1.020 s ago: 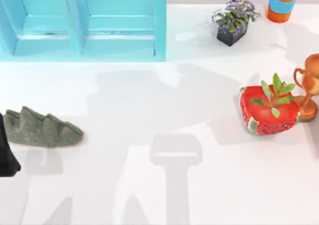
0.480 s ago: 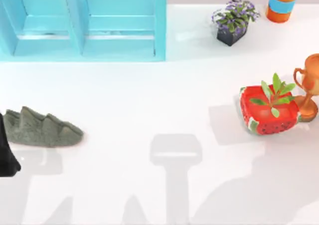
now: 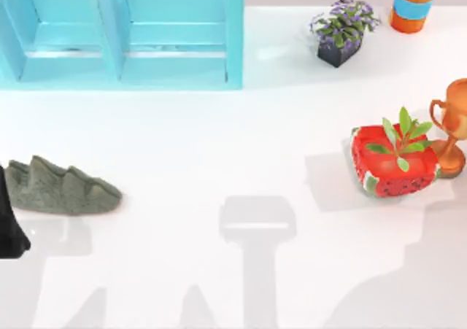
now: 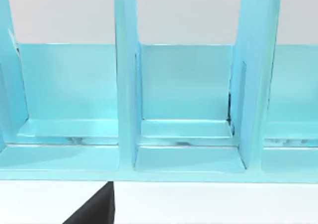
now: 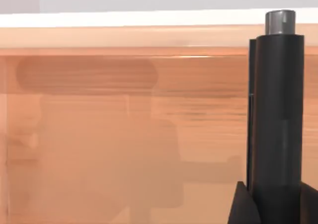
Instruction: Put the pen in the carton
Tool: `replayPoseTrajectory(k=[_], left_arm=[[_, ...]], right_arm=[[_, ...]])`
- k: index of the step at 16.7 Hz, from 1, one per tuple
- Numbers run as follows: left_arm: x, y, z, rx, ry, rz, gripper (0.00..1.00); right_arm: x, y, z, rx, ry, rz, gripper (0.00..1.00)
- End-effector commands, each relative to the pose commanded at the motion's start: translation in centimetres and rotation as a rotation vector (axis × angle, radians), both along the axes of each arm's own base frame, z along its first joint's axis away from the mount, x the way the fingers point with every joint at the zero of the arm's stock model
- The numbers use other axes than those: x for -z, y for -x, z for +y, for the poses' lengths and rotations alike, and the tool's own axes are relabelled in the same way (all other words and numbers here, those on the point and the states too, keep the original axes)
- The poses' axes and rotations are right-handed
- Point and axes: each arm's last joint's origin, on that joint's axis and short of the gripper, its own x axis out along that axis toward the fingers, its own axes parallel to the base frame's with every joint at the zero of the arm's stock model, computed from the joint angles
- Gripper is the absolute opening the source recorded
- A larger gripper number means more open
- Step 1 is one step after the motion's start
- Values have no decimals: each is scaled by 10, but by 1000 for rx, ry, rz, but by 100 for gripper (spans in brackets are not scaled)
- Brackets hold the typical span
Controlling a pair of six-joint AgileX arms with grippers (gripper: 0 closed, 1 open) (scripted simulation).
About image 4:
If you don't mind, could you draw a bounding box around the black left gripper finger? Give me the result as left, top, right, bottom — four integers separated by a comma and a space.
61, 181, 116, 224

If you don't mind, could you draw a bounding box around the light blue rack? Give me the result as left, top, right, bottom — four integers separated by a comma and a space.
0, 0, 318, 182

